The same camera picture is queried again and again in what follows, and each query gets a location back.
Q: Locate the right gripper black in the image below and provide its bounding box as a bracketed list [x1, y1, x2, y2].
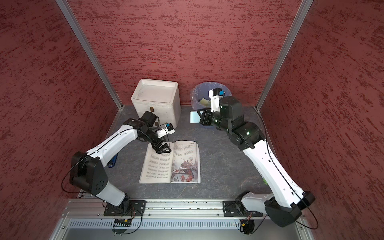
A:
[198, 105, 232, 130]

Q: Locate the blue sticky note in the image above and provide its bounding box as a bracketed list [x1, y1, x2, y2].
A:
[190, 112, 201, 124]

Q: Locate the children's science magazine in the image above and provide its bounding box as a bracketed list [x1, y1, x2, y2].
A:
[140, 141, 201, 184]

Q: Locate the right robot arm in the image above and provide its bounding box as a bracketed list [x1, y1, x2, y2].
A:
[197, 96, 315, 227]

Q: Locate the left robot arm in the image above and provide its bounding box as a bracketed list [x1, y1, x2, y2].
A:
[69, 111, 175, 215]

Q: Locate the discarded sticky notes pile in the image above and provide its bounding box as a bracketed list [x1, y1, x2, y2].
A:
[199, 98, 211, 108]

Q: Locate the clear plastic bin liner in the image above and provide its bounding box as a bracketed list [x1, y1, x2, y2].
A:
[189, 81, 235, 112]

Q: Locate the blue trash bin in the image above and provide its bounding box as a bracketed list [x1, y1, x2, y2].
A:
[192, 81, 232, 112]

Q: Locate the white three-drawer storage box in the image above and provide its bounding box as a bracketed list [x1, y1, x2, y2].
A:
[131, 79, 181, 128]

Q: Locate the blue pen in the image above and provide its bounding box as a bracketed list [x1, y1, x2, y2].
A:
[107, 154, 118, 168]

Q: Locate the left connector board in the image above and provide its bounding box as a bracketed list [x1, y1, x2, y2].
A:
[113, 219, 132, 227]

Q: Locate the connector board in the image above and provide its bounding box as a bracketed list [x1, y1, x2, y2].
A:
[113, 219, 132, 227]
[239, 219, 255, 235]

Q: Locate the right connector board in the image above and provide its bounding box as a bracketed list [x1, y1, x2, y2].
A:
[239, 219, 255, 235]

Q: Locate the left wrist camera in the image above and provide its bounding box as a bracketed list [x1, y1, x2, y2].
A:
[156, 123, 175, 139]

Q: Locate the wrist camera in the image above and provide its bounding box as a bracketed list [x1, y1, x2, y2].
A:
[156, 123, 175, 139]
[209, 88, 225, 113]

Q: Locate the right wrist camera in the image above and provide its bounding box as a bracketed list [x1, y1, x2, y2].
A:
[209, 88, 225, 113]

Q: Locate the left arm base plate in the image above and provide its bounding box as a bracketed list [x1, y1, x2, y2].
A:
[104, 200, 147, 217]

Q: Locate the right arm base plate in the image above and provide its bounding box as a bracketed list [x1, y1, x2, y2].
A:
[222, 201, 264, 217]

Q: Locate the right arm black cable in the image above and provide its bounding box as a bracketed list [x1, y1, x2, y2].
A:
[253, 107, 319, 231]

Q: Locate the aluminium front rail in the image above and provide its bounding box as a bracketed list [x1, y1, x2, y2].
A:
[61, 198, 307, 220]

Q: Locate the right aluminium corner post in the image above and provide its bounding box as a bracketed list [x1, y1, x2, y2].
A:
[255, 0, 314, 112]

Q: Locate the aluminium corner post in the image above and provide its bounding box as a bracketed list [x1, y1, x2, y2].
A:
[255, 0, 314, 112]
[56, 0, 124, 111]

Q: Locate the left aluminium corner post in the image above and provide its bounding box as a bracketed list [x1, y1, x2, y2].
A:
[56, 0, 124, 111]

